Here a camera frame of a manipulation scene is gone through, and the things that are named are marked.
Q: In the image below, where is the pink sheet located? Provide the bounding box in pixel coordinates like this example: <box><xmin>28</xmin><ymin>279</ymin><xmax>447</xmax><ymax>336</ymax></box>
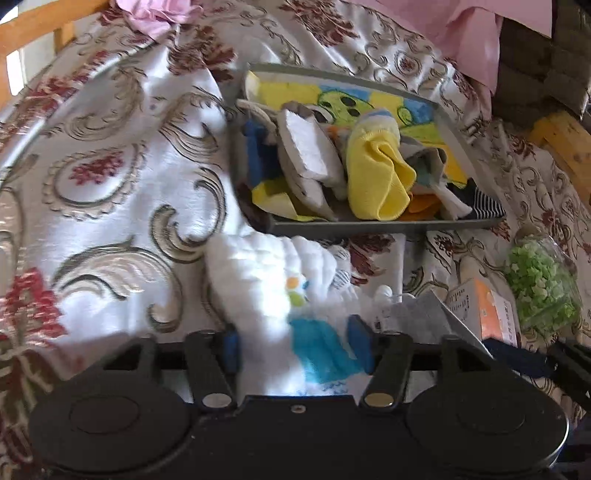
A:
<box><xmin>115</xmin><ymin>0</ymin><xmax>553</xmax><ymax>94</ymax></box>

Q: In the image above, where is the floral bedspread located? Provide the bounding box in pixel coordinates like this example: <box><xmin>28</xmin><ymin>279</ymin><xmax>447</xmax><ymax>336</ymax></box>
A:
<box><xmin>0</xmin><ymin>0</ymin><xmax>591</xmax><ymax>480</ymax></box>

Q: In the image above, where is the grey tray with cartoon print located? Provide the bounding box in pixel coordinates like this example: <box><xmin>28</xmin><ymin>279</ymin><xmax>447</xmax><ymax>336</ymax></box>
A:
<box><xmin>235</xmin><ymin>62</ymin><xmax>507</xmax><ymax>237</ymax></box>

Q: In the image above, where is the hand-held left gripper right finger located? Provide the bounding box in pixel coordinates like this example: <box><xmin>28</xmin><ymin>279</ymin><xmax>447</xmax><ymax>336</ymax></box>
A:
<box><xmin>347</xmin><ymin>314</ymin><xmax>494</xmax><ymax>413</ymax></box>

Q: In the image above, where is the bag of green pieces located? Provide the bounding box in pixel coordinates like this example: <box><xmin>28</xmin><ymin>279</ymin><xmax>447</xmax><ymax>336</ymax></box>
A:
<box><xmin>502</xmin><ymin>234</ymin><xmax>583</xmax><ymax>334</ymax></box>

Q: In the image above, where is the orange white box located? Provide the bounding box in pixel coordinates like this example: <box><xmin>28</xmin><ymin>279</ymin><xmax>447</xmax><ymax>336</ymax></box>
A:
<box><xmin>444</xmin><ymin>278</ymin><xmax>521</xmax><ymax>348</ymax></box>

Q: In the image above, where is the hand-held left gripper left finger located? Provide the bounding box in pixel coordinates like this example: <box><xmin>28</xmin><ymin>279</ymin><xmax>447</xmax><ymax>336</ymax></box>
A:
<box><xmin>102</xmin><ymin>329</ymin><xmax>242</xmax><ymax>414</ymax></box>

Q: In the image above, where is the blue yellow sock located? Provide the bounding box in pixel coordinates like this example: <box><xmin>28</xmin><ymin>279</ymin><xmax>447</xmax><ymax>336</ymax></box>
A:
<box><xmin>241</xmin><ymin>121</ymin><xmax>306</xmax><ymax>219</ymax></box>

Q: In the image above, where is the brown puffer jacket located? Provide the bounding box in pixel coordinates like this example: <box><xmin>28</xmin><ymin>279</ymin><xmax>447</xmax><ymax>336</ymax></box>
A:
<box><xmin>491</xmin><ymin>0</ymin><xmax>591</xmax><ymax>126</ymax></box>

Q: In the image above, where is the white muslin cloth blue print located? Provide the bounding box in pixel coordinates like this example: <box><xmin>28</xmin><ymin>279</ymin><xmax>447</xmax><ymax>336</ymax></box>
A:
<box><xmin>202</xmin><ymin>232</ymin><xmax>394</xmax><ymax>398</ymax></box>

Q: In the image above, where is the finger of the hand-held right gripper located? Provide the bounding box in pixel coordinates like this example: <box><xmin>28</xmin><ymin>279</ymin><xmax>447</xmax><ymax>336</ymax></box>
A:
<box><xmin>483</xmin><ymin>338</ymin><xmax>591</xmax><ymax>408</ymax></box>

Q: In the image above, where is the wooden bed rail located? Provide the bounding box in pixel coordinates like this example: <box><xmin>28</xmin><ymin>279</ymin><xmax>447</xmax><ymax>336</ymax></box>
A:
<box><xmin>0</xmin><ymin>0</ymin><xmax>112</xmax><ymax>108</ymax></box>

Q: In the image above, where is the black striped sock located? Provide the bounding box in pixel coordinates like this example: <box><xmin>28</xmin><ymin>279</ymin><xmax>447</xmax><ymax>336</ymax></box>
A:
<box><xmin>442</xmin><ymin>179</ymin><xmax>507</xmax><ymax>221</ymax></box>

